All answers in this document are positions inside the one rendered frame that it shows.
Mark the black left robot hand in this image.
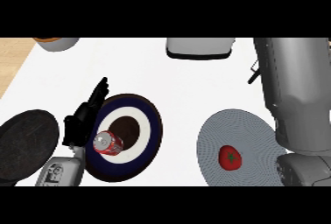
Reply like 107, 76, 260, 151
60, 76, 109, 149

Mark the grey round placemat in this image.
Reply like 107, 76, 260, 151
195, 108, 288, 187

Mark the red soda can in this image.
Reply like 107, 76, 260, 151
91, 129, 125, 157

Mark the dark grey round pan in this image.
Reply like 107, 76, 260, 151
0, 108, 60, 184

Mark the navy white brown round plate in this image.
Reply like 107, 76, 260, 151
84, 93, 164, 184

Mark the white pot with orange rim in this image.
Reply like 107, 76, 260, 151
31, 38, 81, 53

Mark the red tomato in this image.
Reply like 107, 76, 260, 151
217, 144, 243, 172

